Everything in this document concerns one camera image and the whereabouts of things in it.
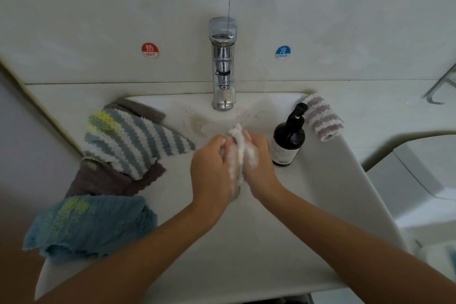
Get brown cloth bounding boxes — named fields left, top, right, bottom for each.
left=65, top=97, right=168, bottom=199

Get white toilet tank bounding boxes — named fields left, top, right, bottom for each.
left=365, top=135, right=456, bottom=235

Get pink white striped cloth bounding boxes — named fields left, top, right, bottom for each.
left=302, top=94, right=345, bottom=143

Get metal wall shelf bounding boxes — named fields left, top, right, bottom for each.
left=425, top=65, right=456, bottom=106

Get white toilet lid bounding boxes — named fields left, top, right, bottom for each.
left=419, top=239, right=456, bottom=297

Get person's right hand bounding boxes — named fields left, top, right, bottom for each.
left=238, top=129, right=287, bottom=206

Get black pump soap bottle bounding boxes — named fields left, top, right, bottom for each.
left=269, top=103, right=309, bottom=168

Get red round sticker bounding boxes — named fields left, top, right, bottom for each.
left=140, top=42, right=161, bottom=59

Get white ceramic sink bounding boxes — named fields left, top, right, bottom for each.
left=34, top=92, right=411, bottom=304

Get gray patterned trousers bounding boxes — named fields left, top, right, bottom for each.
left=242, top=294, right=316, bottom=304

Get person's right forearm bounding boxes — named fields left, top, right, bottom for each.
left=262, top=188, right=456, bottom=304

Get person's left hand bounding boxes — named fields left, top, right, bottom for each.
left=189, top=134, right=240, bottom=217

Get person's left forearm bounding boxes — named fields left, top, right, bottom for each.
left=36, top=197, right=218, bottom=304

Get chrome faucet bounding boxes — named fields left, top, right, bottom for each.
left=208, top=17, right=239, bottom=112

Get blue stained cloth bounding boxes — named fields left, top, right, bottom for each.
left=22, top=195, right=158, bottom=263

